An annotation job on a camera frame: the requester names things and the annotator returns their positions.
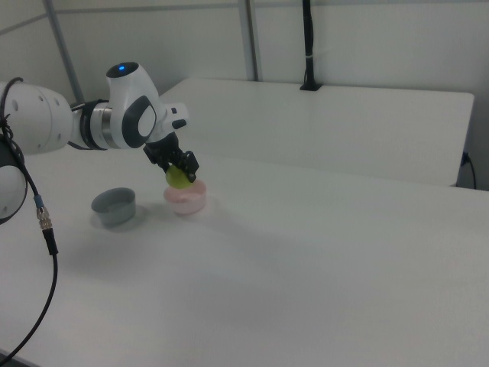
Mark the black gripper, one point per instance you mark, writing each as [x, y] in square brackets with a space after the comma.
[165, 149]

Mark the green pear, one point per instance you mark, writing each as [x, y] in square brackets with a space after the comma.
[177, 180]

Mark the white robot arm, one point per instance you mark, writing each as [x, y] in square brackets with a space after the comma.
[130, 111]

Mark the pink bowl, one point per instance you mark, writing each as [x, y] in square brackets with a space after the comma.
[188, 200]

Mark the grey bowl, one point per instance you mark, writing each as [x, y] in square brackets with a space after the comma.
[114, 212]

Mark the grey partition frame post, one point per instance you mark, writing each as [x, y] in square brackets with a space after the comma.
[252, 38]
[63, 46]

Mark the black camera pole with clamp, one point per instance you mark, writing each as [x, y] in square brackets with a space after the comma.
[308, 38]

